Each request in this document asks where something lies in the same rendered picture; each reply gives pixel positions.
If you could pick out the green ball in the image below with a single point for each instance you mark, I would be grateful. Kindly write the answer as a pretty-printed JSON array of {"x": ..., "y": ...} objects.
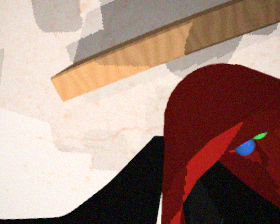
[{"x": 260, "y": 136}]

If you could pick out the blue marble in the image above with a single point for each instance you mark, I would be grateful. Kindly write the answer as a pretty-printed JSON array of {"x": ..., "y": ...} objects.
[{"x": 246, "y": 148}]

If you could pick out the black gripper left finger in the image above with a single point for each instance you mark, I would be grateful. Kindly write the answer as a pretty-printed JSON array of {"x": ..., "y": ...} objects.
[{"x": 131, "y": 197}]

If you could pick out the tan wooden flat bar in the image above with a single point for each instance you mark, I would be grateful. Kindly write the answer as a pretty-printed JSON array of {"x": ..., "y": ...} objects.
[{"x": 167, "y": 43}]

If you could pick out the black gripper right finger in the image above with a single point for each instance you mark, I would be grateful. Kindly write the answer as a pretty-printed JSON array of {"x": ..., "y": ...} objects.
[{"x": 219, "y": 197}]

